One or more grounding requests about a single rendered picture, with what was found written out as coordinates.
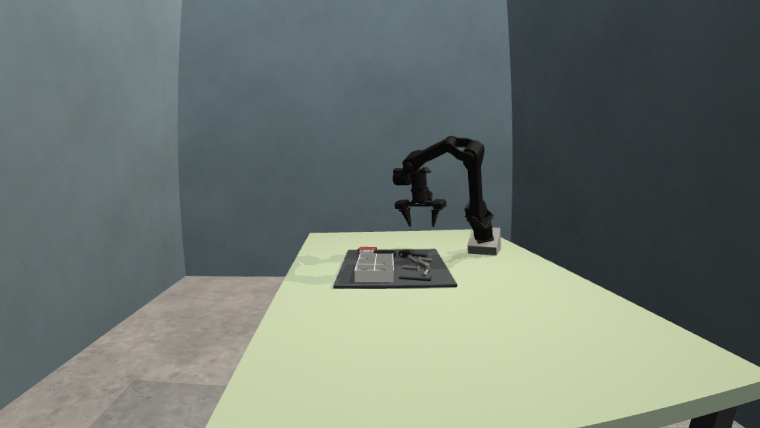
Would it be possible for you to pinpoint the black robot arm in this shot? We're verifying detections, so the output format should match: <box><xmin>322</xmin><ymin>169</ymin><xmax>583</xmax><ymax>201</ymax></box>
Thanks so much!
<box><xmin>393</xmin><ymin>136</ymin><xmax>494</xmax><ymax>244</ymax></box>

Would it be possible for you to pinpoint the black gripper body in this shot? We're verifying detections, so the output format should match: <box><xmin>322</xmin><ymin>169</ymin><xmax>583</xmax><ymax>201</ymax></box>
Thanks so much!
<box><xmin>395</xmin><ymin>185</ymin><xmax>446</xmax><ymax>210</ymax></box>

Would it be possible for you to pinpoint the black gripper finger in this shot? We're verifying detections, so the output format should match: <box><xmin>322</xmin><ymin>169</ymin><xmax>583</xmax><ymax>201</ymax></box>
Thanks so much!
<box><xmin>431</xmin><ymin>209</ymin><xmax>442</xmax><ymax>227</ymax></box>
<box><xmin>398</xmin><ymin>207</ymin><xmax>411</xmax><ymax>227</ymax></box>

